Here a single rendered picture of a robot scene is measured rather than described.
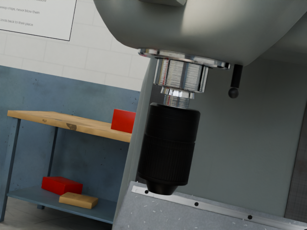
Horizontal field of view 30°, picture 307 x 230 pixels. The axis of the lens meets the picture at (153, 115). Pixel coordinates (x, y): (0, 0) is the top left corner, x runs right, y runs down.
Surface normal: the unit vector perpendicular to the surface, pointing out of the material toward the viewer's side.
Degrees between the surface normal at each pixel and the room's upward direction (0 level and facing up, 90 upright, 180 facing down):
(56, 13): 90
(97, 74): 90
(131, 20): 121
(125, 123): 90
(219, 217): 63
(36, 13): 90
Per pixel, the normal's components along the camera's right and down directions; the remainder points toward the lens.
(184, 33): -0.15, 0.72
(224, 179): -0.32, 0.00
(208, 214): -0.20, -0.44
